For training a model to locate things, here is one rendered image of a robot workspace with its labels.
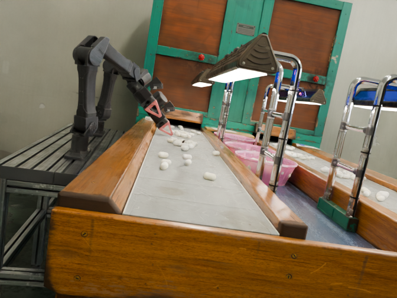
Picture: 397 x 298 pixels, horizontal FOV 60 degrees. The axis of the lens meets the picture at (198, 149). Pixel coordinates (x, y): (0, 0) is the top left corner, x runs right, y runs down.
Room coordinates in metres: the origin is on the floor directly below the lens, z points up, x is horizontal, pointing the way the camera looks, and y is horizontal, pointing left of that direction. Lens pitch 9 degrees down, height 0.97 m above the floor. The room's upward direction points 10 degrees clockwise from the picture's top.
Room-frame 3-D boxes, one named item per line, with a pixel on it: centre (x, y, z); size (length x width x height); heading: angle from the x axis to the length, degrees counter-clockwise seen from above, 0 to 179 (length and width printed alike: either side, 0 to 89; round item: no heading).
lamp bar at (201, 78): (1.95, 0.05, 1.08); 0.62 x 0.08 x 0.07; 6
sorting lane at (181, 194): (1.51, 0.06, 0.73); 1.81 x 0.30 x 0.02; 6
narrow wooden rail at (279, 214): (1.53, -0.11, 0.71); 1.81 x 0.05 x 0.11; 6
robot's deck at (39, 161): (1.66, 0.28, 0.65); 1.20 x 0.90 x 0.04; 11
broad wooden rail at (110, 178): (1.49, 0.27, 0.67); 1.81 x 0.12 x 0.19; 6
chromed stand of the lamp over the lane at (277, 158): (0.99, -0.13, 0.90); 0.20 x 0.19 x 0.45; 6
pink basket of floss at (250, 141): (2.15, -0.21, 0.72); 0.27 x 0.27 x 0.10
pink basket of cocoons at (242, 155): (1.43, -0.29, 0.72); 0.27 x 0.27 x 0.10
